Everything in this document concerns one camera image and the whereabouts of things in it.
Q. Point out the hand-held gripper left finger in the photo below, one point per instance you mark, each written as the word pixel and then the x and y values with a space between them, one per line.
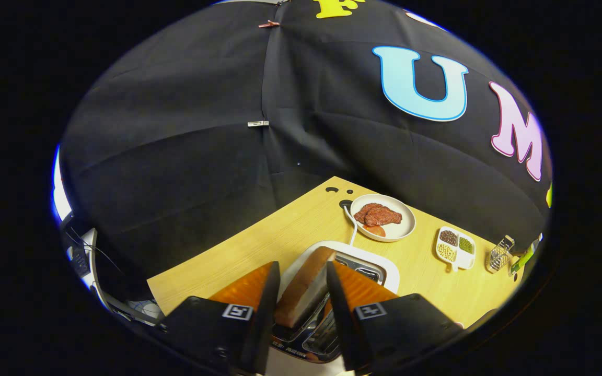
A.
pixel 217 329

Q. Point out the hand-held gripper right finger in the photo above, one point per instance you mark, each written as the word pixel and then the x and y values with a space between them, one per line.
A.
pixel 400 326

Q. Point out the toasted bread slice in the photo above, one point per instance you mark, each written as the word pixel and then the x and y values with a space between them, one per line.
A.
pixel 306 284

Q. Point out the white toaster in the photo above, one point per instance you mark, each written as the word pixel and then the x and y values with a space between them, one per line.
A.
pixel 391 274

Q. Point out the white divided bean dish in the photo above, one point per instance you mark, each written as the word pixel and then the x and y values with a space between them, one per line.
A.
pixel 460 258

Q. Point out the orange-red food slice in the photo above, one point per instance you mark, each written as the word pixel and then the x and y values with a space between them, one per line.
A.
pixel 375 230

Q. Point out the round plate with meat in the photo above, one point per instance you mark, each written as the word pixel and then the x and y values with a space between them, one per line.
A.
pixel 405 227

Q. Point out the brown meat slices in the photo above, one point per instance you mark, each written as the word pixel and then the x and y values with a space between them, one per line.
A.
pixel 379 214

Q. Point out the green label drink bottle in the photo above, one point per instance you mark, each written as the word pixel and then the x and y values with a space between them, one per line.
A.
pixel 523 259

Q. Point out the black backdrop cloth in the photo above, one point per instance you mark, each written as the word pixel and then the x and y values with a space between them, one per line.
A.
pixel 201 130

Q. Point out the silver backdrop clip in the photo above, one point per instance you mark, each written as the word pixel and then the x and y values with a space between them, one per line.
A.
pixel 258 124

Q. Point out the reddish backdrop clip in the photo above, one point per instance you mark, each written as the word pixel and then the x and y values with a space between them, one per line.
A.
pixel 268 24

